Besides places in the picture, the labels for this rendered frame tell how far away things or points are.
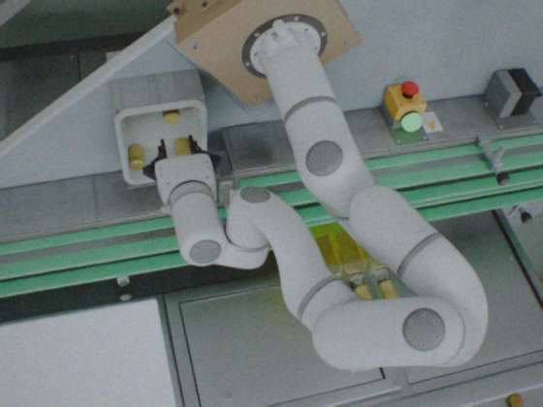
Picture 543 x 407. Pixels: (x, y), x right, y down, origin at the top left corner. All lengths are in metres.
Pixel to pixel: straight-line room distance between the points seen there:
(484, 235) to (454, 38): 0.58
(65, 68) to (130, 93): 0.81
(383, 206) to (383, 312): 0.17
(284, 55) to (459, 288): 0.47
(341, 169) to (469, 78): 0.69
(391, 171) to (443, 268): 0.57
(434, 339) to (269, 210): 0.32
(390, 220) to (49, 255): 0.76
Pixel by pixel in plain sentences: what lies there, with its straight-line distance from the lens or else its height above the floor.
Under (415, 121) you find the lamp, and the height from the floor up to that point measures 0.85.
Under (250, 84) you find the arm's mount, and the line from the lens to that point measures 1.18.
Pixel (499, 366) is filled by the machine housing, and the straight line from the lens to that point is 1.57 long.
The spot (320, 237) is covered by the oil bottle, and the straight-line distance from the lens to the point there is 1.38.
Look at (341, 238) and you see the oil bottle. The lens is 1.39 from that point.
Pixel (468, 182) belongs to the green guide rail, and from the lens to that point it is 1.53.
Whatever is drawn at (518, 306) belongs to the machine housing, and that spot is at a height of 1.19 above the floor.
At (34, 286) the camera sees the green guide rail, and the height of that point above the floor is 0.96.
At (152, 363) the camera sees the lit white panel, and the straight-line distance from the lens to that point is 1.40.
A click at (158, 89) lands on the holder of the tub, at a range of 1.21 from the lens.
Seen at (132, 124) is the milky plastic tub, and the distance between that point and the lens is 1.30.
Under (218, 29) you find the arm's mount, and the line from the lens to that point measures 1.05.
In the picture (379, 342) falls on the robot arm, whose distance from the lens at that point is 0.79.
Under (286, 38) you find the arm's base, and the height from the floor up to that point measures 0.89.
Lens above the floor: 1.65
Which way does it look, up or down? 32 degrees down
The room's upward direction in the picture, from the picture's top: 163 degrees clockwise
